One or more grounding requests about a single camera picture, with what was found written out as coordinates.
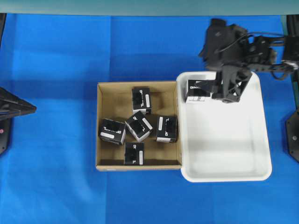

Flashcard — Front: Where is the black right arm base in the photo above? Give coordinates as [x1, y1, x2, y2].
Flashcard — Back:
[0, 119, 12, 154]

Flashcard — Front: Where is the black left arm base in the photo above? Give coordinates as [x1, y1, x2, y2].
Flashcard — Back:
[285, 110, 299, 162]

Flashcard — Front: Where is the black white box centre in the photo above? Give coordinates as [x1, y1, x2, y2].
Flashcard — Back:
[125, 112, 153, 142]

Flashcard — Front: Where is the white plastic tray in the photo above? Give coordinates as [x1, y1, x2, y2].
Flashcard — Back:
[176, 71, 272, 182]

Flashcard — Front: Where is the black white small box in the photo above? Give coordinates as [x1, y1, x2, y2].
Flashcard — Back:
[185, 79, 211, 104]

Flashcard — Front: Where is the black white box left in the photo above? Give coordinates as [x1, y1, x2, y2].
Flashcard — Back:
[98, 119, 126, 145]

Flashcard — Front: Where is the black white box right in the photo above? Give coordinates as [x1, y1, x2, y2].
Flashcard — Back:
[156, 116, 178, 143]

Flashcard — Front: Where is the brown cardboard box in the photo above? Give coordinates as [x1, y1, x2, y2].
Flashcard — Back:
[95, 81, 182, 171]

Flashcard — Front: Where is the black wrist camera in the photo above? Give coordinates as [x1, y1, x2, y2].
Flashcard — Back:
[199, 18, 248, 66]

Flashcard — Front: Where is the black white box upper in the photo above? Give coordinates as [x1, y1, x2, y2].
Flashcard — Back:
[132, 87, 152, 115]

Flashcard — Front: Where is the blue table mat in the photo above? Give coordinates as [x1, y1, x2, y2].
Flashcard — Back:
[0, 14, 299, 224]

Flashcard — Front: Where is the black white box bottom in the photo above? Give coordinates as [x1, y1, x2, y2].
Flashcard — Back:
[124, 142, 144, 166]

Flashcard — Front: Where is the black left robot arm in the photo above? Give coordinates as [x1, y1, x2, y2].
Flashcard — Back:
[195, 32, 299, 103]

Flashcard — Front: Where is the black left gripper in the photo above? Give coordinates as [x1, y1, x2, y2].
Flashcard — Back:
[195, 39, 273, 103]

